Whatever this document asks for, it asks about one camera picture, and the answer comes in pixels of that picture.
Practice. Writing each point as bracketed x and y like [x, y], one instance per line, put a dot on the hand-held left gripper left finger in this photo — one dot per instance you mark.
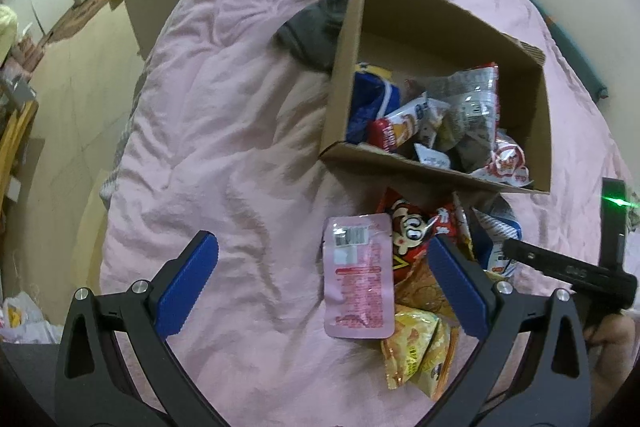
[187, 287]

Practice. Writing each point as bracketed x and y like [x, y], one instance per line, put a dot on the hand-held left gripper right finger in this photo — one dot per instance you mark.
[457, 287]

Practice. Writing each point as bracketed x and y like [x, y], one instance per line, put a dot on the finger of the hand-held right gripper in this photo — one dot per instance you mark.
[527, 252]

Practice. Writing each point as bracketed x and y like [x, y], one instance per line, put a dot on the white blue snack packet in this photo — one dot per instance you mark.
[500, 252]

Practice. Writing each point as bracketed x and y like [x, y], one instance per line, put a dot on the orange yellow packet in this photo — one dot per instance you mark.
[425, 292]

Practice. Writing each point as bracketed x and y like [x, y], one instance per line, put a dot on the red snack bag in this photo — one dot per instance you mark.
[410, 232]

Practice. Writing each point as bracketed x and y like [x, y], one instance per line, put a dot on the yellow chip bag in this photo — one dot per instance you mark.
[415, 347]

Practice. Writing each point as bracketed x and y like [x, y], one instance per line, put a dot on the white orange snack packet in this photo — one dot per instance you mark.
[510, 162]

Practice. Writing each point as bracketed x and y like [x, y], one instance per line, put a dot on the pink pouch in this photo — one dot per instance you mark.
[357, 287]

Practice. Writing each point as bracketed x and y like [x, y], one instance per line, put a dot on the silver snack packet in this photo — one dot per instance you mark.
[470, 107]

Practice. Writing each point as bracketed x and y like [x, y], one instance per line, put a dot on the white red cartoon snack packet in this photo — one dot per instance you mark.
[400, 127]

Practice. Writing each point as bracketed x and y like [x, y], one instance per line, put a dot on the blue snack bag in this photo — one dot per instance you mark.
[365, 107]

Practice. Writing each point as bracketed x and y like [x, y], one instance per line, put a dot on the brown cardboard box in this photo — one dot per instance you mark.
[430, 32]

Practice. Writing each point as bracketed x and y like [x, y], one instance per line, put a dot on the person's right hand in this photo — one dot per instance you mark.
[612, 332]

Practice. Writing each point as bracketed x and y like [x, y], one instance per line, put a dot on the white plastic bag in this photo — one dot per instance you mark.
[25, 317]

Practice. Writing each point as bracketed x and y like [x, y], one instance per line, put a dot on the person's grey pants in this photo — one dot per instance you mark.
[25, 387]

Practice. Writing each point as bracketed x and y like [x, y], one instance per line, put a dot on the wooden chair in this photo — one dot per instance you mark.
[15, 147]

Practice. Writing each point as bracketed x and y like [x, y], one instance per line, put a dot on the dark grey cloth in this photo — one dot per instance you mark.
[310, 37]

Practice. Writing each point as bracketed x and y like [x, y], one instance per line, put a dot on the white storage cabinet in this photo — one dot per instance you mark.
[150, 2]

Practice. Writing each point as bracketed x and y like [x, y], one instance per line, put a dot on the brown patterned rug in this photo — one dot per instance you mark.
[77, 14]

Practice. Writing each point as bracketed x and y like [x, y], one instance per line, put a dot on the pale yellow jacket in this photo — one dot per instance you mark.
[6, 34]

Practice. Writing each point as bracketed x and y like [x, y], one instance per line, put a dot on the teal padded bed rail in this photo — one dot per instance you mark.
[575, 57]

